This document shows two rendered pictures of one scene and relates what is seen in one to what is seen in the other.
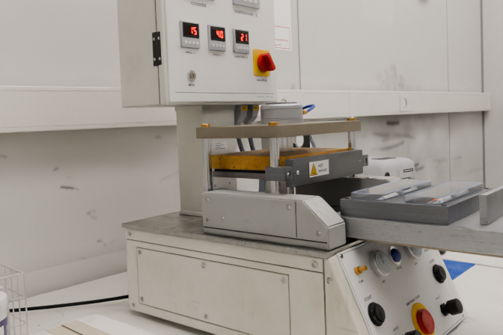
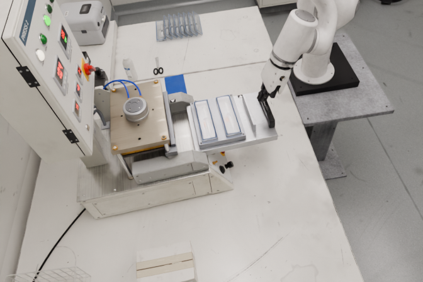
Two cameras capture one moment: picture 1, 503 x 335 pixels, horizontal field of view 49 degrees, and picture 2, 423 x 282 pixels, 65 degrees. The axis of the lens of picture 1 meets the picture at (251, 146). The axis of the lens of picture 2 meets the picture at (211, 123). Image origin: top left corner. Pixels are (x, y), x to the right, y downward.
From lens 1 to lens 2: 0.92 m
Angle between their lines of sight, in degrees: 62
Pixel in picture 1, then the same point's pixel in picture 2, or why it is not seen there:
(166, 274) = (119, 203)
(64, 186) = not seen: outside the picture
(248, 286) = (171, 189)
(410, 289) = not seen: hidden behind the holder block
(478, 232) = (258, 139)
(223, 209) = (149, 175)
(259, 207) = (171, 169)
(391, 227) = (225, 147)
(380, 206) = (218, 142)
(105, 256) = (20, 195)
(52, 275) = (14, 231)
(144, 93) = (68, 155)
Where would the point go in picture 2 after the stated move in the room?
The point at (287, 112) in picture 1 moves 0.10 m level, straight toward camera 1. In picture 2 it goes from (145, 112) to (166, 128)
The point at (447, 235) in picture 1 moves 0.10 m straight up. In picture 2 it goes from (247, 143) to (247, 126)
